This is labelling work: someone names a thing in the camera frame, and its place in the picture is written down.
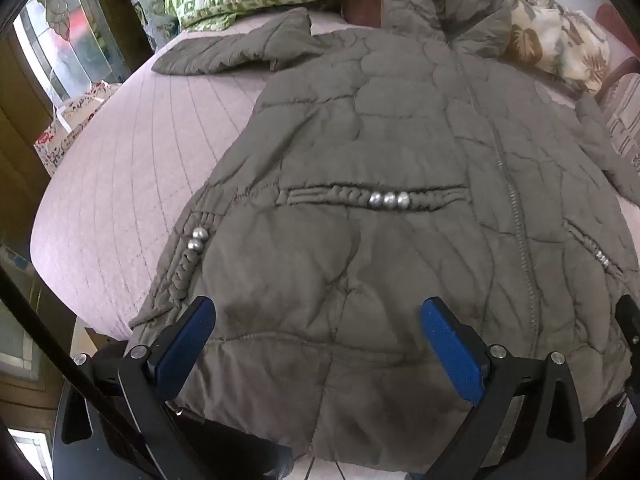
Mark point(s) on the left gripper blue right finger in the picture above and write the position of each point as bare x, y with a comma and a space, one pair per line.
479, 378

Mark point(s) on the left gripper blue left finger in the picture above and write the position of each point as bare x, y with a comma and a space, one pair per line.
151, 376

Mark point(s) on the olive quilted hooded coat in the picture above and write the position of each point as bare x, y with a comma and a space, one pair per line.
381, 167

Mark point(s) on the striped floral sofa cushion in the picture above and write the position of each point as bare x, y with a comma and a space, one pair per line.
621, 111

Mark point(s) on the floral paper gift bag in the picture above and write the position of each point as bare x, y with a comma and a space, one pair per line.
68, 121

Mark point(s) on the beige leaf print blanket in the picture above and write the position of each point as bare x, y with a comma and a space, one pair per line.
541, 35

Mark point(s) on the brown pink headboard cushion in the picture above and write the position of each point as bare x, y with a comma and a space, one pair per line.
609, 18

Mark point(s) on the window with glass pane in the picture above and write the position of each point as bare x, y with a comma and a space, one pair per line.
69, 47

